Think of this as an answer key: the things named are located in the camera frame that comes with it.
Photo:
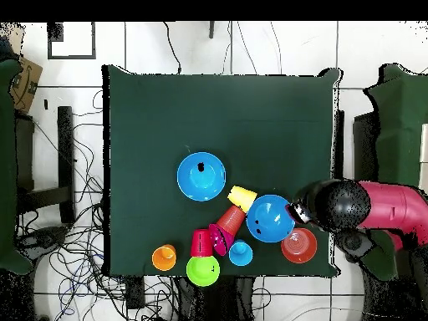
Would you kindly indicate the orange bowl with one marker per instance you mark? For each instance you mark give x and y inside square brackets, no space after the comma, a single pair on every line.
[299,247]

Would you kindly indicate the large blue bowl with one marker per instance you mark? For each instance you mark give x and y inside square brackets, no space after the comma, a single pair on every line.
[271,217]
[214,180]

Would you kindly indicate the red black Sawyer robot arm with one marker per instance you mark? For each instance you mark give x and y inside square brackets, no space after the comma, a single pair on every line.
[384,207]

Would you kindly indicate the red cup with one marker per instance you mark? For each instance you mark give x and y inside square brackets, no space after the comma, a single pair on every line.
[201,242]

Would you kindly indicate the grey pedestal foot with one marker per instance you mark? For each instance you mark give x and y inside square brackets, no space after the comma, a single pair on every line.
[354,244]
[43,238]

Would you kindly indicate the green cloth side table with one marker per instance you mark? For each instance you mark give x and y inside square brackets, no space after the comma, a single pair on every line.
[6,167]
[398,133]

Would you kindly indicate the black metal stand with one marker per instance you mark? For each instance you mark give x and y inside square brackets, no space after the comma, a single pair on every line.
[364,150]
[66,150]

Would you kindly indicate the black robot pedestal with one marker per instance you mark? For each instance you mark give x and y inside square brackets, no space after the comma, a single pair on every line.
[230,301]

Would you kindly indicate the cardboard box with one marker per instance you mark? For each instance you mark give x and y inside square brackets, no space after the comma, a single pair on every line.
[26,83]

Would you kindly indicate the white box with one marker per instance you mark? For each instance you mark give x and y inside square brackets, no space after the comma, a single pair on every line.
[424,150]

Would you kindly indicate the green bowl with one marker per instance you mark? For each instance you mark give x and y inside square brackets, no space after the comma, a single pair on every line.
[202,271]

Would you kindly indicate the black square floor frame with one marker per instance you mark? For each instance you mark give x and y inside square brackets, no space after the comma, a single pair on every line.
[72,57]

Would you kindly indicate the pink bowl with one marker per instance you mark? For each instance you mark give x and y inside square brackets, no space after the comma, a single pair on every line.
[220,239]

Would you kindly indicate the yellow cup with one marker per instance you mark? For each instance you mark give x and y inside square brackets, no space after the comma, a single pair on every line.
[242,198]

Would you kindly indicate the short dark bar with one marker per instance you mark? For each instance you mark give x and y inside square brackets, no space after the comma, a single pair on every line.
[211,30]

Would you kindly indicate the light orange cup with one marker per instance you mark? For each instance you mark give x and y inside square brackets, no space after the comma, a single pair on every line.
[164,258]

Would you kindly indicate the dark green tablecloth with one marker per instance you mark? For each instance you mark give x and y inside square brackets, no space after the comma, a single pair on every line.
[217,117]

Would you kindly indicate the blue cup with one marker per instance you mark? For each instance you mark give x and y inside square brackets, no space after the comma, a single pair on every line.
[240,253]

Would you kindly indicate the black power strip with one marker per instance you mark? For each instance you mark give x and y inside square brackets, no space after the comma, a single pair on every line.
[135,292]

